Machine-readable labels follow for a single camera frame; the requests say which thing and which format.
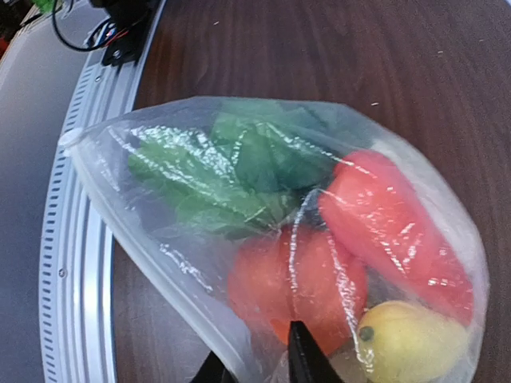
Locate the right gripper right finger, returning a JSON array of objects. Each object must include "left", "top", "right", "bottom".
[{"left": 287, "top": 321, "right": 343, "bottom": 383}]

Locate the aluminium front rail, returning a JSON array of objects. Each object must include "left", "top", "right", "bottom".
[{"left": 0, "top": 0, "right": 168, "bottom": 383}]

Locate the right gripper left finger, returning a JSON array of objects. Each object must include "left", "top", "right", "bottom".
[{"left": 191, "top": 351, "right": 236, "bottom": 383}]

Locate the red toy pepper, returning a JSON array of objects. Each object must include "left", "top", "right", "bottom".
[{"left": 318, "top": 150, "right": 474, "bottom": 326}]

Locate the clear dotted zip bag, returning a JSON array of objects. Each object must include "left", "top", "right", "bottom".
[{"left": 60, "top": 97, "right": 489, "bottom": 382}]

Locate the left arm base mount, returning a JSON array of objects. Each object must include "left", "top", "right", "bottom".
[{"left": 89, "top": 0, "right": 160, "bottom": 67}]

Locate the yellow toy pepper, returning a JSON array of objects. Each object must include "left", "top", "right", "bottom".
[{"left": 357, "top": 301, "right": 469, "bottom": 382}]

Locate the green leafy toy vegetable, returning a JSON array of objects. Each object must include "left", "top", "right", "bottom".
[{"left": 129, "top": 98, "right": 335, "bottom": 239}]

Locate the orange toy pumpkin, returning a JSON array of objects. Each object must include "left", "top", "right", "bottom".
[{"left": 228, "top": 226, "right": 367, "bottom": 355}]

